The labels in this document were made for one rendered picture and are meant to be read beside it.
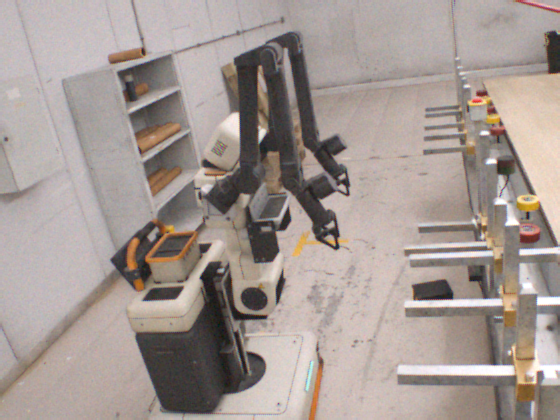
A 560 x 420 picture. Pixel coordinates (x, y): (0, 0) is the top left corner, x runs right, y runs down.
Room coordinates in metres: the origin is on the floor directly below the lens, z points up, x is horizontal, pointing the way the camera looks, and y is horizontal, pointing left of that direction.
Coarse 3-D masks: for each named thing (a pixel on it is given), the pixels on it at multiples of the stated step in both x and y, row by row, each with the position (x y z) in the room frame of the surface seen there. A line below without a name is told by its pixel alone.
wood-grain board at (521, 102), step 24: (504, 96) 3.28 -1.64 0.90; (528, 96) 3.16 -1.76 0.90; (552, 96) 3.06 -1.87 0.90; (504, 120) 2.72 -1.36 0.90; (528, 120) 2.64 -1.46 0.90; (552, 120) 2.56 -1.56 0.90; (528, 144) 2.25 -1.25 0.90; (552, 144) 2.19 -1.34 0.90; (528, 168) 1.96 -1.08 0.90; (552, 168) 1.91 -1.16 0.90; (552, 192) 1.68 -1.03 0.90; (552, 216) 1.50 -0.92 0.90
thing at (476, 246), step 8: (408, 248) 1.56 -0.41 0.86; (416, 248) 1.55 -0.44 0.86; (424, 248) 1.54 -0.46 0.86; (432, 248) 1.53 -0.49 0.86; (440, 248) 1.52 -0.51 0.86; (448, 248) 1.51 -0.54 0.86; (456, 248) 1.50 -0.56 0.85; (464, 248) 1.49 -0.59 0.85; (472, 248) 1.48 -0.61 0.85; (480, 248) 1.48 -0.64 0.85; (520, 248) 1.43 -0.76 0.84; (528, 248) 1.42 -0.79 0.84; (408, 256) 1.56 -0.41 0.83
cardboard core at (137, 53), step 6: (138, 48) 4.03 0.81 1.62; (114, 54) 4.10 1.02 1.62; (120, 54) 4.07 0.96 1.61; (126, 54) 4.05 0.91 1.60; (132, 54) 4.03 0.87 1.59; (138, 54) 4.01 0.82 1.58; (144, 54) 4.07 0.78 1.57; (114, 60) 4.09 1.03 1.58; (120, 60) 4.08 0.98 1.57; (126, 60) 4.07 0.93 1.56
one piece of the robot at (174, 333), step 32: (160, 224) 1.99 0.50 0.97; (128, 256) 1.73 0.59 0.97; (224, 256) 2.03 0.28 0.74; (160, 288) 1.73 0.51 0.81; (192, 288) 1.69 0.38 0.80; (160, 320) 1.59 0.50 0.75; (192, 320) 1.60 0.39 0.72; (224, 320) 1.77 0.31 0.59; (160, 352) 1.60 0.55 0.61; (192, 352) 1.57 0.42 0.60; (224, 352) 1.68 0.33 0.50; (160, 384) 1.61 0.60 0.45; (192, 384) 1.58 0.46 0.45; (224, 384) 1.70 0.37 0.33
